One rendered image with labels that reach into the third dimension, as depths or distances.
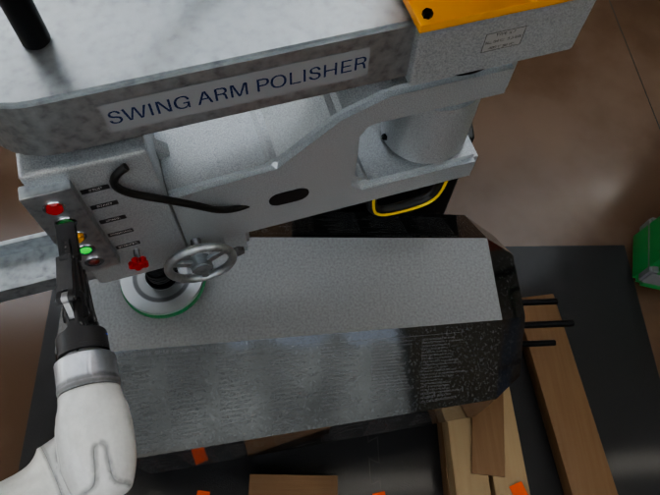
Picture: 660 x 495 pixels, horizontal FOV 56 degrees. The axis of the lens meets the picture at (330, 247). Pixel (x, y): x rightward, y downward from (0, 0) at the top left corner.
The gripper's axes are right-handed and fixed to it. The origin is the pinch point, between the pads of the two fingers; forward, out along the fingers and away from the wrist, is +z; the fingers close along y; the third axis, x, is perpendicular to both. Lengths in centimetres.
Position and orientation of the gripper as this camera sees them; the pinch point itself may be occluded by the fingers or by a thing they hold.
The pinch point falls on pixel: (68, 243)
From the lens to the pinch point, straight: 111.2
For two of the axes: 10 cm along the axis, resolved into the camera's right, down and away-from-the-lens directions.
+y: -0.3, 4.4, 9.0
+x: 9.5, -2.6, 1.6
